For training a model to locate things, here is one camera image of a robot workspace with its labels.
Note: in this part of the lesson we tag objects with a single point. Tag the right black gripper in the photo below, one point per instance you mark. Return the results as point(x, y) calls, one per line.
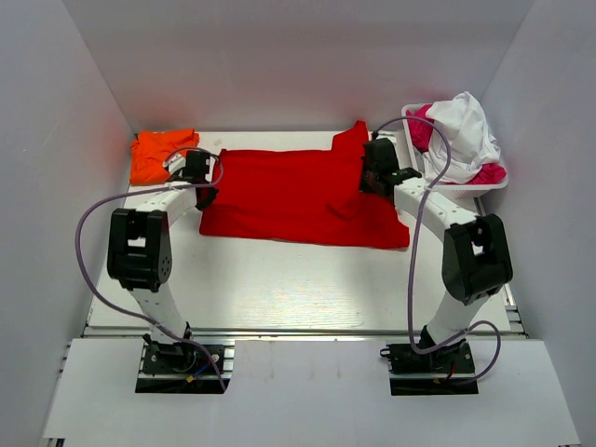
point(365, 186)

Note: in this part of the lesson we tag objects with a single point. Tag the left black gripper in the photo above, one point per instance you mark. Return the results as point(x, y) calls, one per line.
point(207, 201)

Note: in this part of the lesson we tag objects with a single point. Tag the red t-shirt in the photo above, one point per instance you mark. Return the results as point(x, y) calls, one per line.
point(303, 196)

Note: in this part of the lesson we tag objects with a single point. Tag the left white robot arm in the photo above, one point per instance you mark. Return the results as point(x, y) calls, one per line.
point(139, 250)

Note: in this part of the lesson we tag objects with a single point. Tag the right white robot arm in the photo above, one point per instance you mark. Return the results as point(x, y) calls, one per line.
point(475, 260)

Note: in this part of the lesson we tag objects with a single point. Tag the pink t-shirt in basket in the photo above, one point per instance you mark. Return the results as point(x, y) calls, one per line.
point(421, 130)

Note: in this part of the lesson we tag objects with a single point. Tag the folded orange t-shirt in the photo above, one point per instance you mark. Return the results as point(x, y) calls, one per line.
point(149, 150)

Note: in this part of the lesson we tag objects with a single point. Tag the white t-shirt in basket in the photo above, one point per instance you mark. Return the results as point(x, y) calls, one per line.
point(461, 142)

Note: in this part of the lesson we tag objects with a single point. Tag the white plastic basket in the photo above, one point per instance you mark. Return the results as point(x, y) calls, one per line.
point(453, 190)

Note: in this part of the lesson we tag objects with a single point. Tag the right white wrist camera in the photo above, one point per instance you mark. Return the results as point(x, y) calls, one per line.
point(384, 135)

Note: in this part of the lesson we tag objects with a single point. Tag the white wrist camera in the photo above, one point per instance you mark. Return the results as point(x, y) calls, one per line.
point(384, 135)
point(174, 163)

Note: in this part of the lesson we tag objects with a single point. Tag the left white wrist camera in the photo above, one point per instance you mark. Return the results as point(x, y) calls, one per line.
point(174, 163)

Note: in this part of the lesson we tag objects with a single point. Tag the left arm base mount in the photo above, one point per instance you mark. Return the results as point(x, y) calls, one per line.
point(182, 369)

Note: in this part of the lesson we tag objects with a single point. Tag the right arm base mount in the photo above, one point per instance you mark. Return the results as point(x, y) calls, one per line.
point(448, 371)

